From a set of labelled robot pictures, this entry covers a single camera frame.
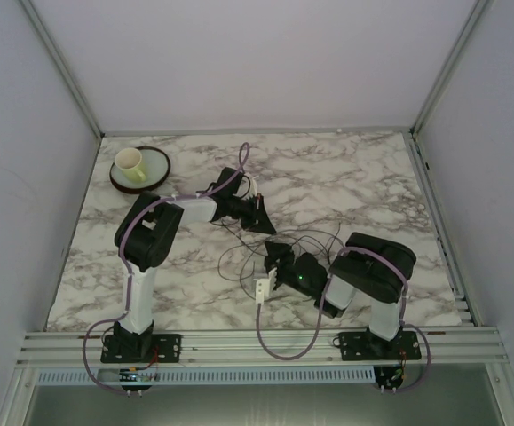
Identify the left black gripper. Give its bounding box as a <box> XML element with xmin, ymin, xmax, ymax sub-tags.
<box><xmin>228</xmin><ymin>193</ymin><xmax>277</xmax><ymax>236</ymax></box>

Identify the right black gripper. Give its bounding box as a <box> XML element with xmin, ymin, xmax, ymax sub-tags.
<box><xmin>263</xmin><ymin>241</ymin><xmax>317</xmax><ymax>300</ymax></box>

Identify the black thin wire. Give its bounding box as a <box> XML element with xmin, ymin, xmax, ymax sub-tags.
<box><xmin>216</xmin><ymin>221</ymin><xmax>351</xmax><ymax>294</ymax></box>

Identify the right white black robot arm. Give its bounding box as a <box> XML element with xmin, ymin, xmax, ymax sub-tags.
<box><xmin>264</xmin><ymin>233</ymin><xmax>416</xmax><ymax>358</ymax></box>

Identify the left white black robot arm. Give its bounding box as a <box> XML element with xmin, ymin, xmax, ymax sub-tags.
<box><xmin>107</xmin><ymin>168</ymin><xmax>276</xmax><ymax>359</ymax></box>

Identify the white plate with dark rim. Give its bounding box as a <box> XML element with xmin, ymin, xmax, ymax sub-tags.
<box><xmin>109</xmin><ymin>146</ymin><xmax>171</xmax><ymax>194</ymax></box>

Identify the yellow-green mug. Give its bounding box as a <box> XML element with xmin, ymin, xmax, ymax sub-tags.
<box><xmin>115</xmin><ymin>148</ymin><xmax>147</xmax><ymax>184</ymax></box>

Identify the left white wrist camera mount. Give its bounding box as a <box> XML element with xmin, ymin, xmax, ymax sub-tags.
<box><xmin>242</xmin><ymin>176</ymin><xmax>258</xmax><ymax>200</ymax></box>

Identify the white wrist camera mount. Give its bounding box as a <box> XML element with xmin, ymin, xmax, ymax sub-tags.
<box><xmin>253</xmin><ymin>267</ymin><xmax>278</xmax><ymax>304</ymax></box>
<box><xmin>242</xmin><ymin>176</ymin><xmax>258</xmax><ymax>200</ymax></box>

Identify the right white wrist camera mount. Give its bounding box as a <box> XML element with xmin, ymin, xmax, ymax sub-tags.
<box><xmin>253</xmin><ymin>267</ymin><xmax>278</xmax><ymax>304</ymax></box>

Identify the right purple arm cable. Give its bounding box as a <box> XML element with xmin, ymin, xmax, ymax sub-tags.
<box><xmin>254</xmin><ymin>248</ymin><xmax>431</xmax><ymax>395</ymax></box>

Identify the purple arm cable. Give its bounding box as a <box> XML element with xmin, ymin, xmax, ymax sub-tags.
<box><xmin>81</xmin><ymin>141</ymin><xmax>252</xmax><ymax>396</ymax></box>
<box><xmin>254</xmin><ymin>248</ymin><xmax>431</xmax><ymax>395</ymax></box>

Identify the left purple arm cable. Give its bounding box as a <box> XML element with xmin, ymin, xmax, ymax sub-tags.
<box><xmin>81</xmin><ymin>141</ymin><xmax>252</xmax><ymax>396</ymax></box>

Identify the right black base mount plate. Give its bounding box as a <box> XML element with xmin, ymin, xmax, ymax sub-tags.
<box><xmin>337</xmin><ymin>329</ymin><xmax>422</xmax><ymax>361</ymax></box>

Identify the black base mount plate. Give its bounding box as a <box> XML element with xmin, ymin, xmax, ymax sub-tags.
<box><xmin>337</xmin><ymin>329</ymin><xmax>422</xmax><ymax>361</ymax></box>
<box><xmin>100</xmin><ymin>334</ymin><xmax>182</xmax><ymax>364</ymax></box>

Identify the blue slotted cable duct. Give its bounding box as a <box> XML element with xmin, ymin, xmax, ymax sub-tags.
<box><xmin>36</xmin><ymin>366</ymin><xmax>376</xmax><ymax>386</ymax></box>

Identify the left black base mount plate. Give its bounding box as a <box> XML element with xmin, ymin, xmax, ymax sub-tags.
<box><xmin>100</xmin><ymin>334</ymin><xmax>182</xmax><ymax>364</ymax></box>

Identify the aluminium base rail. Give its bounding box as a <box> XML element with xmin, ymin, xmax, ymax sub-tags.
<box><xmin>16</xmin><ymin>327</ymin><xmax>509</xmax><ymax>367</ymax></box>

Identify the left aluminium frame post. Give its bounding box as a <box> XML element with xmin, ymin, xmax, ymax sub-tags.
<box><xmin>18</xmin><ymin>0</ymin><xmax>104</xmax><ymax>140</ymax></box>

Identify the aluminium frame post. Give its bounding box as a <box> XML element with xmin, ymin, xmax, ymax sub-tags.
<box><xmin>18</xmin><ymin>0</ymin><xmax>104</xmax><ymax>140</ymax></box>
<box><xmin>410</xmin><ymin>0</ymin><xmax>494</xmax><ymax>139</ymax></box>

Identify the right aluminium frame post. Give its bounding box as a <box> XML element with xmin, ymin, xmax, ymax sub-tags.
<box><xmin>410</xmin><ymin>0</ymin><xmax>494</xmax><ymax>139</ymax></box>

